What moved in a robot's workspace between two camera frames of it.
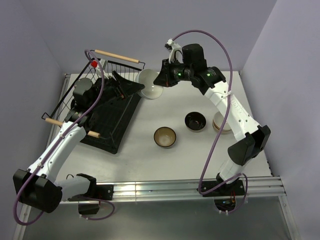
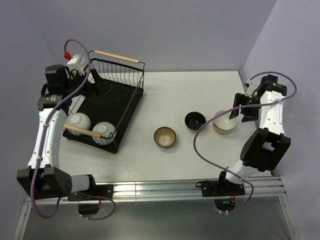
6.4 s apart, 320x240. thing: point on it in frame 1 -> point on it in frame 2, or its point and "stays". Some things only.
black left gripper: (123, 88) -> (102, 86)
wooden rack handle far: (117, 56) stays
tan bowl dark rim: (164, 137) stays
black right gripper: (164, 78) -> (249, 116)
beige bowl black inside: (195, 121) stays
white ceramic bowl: (152, 90) -> (108, 132)
